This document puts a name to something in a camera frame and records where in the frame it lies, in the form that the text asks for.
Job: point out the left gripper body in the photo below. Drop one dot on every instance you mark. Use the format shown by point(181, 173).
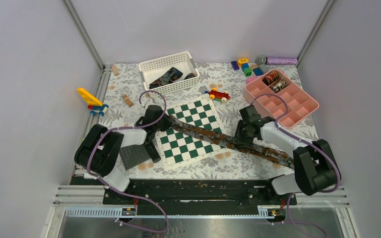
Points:
point(163, 124)

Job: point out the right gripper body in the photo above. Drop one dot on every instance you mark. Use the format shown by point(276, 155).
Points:
point(242, 135)

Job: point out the brown floral tie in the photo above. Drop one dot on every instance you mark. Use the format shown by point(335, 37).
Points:
point(272, 155)

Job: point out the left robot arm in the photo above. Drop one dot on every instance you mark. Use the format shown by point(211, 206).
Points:
point(100, 149)

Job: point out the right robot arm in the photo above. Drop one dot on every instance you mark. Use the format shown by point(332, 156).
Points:
point(315, 167)

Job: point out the wooden block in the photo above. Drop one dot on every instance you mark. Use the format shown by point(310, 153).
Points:
point(127, 100)
point(115, 70)

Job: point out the floral table mat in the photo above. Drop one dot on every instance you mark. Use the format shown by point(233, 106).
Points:
point(227, 165)

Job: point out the black microphone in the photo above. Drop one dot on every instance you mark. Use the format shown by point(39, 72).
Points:
point(152, 152)

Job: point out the green white chessboard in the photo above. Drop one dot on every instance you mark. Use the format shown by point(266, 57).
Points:
point(187, 141)

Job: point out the dark blue patterned tie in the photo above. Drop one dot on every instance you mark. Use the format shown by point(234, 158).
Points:
point(173, 80)

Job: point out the white plastic basket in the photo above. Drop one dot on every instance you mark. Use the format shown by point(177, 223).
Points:
point(151, 69)

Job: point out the grey lego baseplate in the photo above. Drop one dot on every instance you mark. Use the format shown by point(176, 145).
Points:
point(133, 155)

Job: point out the red toy car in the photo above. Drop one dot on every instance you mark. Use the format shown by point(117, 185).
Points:
point(216, 95)

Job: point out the pink cylinder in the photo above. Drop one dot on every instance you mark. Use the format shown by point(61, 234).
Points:
point(250, 79)

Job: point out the yellow blue toy crane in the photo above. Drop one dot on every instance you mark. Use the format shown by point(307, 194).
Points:
point(95, 106)

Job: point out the brown rolled tie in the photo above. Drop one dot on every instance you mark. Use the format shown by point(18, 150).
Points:
point(278, 86)

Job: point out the pink compartment tray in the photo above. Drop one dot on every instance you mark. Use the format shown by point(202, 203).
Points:
point(291, 105)

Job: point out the red rolled tie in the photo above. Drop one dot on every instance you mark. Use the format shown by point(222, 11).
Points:
point(271, 78)

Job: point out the green block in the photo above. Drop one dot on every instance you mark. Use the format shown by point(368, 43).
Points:
point(247, 71)

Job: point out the blue block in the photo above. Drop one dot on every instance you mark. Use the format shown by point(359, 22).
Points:
point(258, 71)

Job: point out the purple block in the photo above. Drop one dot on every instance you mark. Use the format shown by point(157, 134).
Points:
point(235, 65)

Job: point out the purple glitter microphone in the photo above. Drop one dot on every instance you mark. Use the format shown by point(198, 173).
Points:
point(275, 60)

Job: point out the yellow ring block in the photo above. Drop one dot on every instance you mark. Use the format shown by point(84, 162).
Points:
point(242, 61)

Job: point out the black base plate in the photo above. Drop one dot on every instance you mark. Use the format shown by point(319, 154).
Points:
point(198, 197)

